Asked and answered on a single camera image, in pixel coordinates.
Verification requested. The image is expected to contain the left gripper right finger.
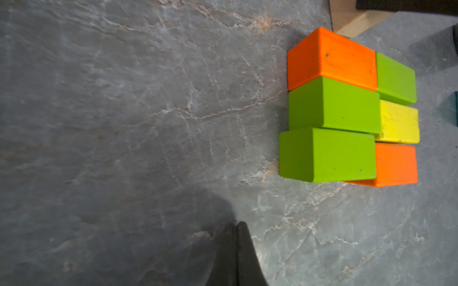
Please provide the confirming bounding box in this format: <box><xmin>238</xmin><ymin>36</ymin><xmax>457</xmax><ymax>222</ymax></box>
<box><xmin>237</xmin><ymin>221</ymin><xmax>268</xmax><ymax>286</ymax></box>

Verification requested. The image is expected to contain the yellow block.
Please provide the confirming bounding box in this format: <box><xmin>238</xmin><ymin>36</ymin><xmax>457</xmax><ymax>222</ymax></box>
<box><xmin>375</xmin><ymin>100</ymin><xmax>421</xmax><ymax>144</ymax></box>

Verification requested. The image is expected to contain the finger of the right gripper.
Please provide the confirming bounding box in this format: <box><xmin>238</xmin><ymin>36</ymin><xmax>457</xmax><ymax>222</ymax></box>
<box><xmin>355</xmin><ymin>0</ymin><xmax>458</xmax><ymax>16</ymax></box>

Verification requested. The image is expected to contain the tan wooden triangle block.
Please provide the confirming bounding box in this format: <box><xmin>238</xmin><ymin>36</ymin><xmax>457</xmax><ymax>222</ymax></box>
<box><xmin>329</xmin><ymin>0</ymin><xmax>394</xmax><ymax>38</ymax></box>

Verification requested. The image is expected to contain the green block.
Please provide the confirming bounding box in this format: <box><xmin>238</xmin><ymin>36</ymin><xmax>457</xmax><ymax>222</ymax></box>
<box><xmin>279</xmin><ymin>128</ymin><xmax>376</xmax><ymax>183</ymax></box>
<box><xmin>376</xmin><ymin>52</ymin><xmax>417</xmax><ymax>106</ymax></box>
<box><xmin>289</xmin><ymin>76</ymin><xmax>381</xmax><ymax>134</ymax></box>

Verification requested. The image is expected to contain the orange block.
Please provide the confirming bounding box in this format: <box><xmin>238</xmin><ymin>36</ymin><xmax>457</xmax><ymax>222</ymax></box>
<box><xmin>347</xmin><ymin>143</ymin><xmax>418</xmax><ymax>188</ymax></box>
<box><xmin>287</xmin><ymin>27</ymin><xmax>378</xmax><ymax>91</ymax></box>

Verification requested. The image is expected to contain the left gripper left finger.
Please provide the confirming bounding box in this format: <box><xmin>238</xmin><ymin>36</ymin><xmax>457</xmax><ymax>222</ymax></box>
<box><xmin>206</xmin><ymin>223</ymin><xmax>237</xmax><ymax>286</ymax></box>

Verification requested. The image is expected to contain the black cylinder container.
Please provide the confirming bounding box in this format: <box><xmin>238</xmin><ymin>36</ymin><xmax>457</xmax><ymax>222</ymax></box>
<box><xmin>453</xmin><ymin>24</ymin><xmax>458</xmax><ymax>55</ymax></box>

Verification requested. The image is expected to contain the teal small block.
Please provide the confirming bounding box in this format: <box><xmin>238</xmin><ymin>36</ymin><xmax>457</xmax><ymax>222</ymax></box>
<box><xmin>454</xmin><ymin>91</ymin><xmax>458</xmax><ymax>126</ymax></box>

